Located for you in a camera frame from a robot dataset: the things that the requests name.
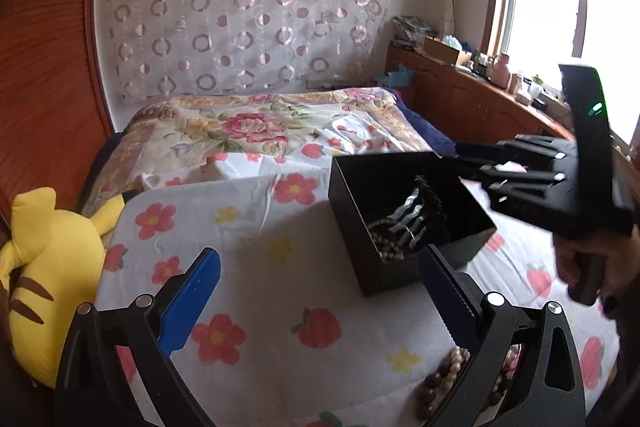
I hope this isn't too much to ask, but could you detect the strawberry flower print bedsheet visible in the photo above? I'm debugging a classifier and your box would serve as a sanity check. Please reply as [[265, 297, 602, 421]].
[[94, 126, 622, 427]]

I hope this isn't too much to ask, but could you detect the black open jewelry box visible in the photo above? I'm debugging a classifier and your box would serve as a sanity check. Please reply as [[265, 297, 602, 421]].
[[328, 152, 497, 297]]

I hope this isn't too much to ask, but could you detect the navy blue blanket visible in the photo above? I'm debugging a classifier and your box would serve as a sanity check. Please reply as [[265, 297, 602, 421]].
[[386, 88, 456, 157]]

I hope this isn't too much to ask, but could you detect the dark wooden bead bracelet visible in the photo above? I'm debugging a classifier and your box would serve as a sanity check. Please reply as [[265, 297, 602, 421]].
[[414, 345, 524, 423]]

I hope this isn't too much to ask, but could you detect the cardboard box on cabinet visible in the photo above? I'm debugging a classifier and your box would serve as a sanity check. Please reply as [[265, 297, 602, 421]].
[[422, 38, 472, 66]]

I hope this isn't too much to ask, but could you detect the silver cuff bangle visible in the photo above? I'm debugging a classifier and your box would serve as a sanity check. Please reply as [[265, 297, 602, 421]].
[[388, 176, 438, 251]]

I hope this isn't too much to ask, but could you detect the pink thermos jug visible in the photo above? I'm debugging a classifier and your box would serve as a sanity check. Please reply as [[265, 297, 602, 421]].
[[487, 53, 511, 90]]

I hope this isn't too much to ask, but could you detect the yellow plush toy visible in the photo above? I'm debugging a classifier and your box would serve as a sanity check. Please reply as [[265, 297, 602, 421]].
[[1, 187, 125, 388]]

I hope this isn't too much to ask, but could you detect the floral quilt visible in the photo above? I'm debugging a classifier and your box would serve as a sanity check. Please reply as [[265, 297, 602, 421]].
[[80, 88, 436, 215]]

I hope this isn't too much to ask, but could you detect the window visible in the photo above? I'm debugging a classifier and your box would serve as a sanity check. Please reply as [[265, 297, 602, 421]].
[[487, 0, 639, 146]]

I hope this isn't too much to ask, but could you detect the pink circle pattern curtain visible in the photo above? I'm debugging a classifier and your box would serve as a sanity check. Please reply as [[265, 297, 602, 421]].
[[103, 0, 390, 102]]

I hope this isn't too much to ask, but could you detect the wooden sideboard cabinet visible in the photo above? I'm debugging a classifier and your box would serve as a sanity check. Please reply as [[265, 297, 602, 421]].
[[384, 43, 576, 153]]

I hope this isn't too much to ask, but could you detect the person's right hand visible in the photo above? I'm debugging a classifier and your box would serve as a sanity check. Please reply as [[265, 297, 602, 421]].
[[553, 227, 639, 298]]

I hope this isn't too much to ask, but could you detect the pearl bead bracelet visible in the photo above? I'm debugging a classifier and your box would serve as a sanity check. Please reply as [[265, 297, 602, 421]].
[[366, 218, 417, 264]]

